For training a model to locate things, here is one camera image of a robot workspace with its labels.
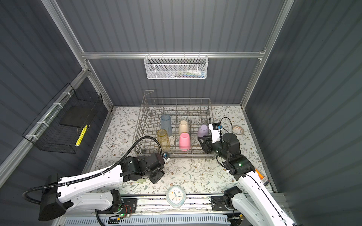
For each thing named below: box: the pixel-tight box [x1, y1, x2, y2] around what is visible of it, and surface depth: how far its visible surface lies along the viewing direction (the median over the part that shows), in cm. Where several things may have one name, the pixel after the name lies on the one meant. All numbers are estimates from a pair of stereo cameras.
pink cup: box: [178, 132, 191, 152], surface depth 87 cm
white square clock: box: [165, 185, 187, 209], surface depth 75 cm
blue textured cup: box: [160, 113, 173, 136], surface depth 95 cm
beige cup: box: [179, 120, 190, 136], surface depth 93 cm
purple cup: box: [197, 124, 209, 138], surface depth 91 cm
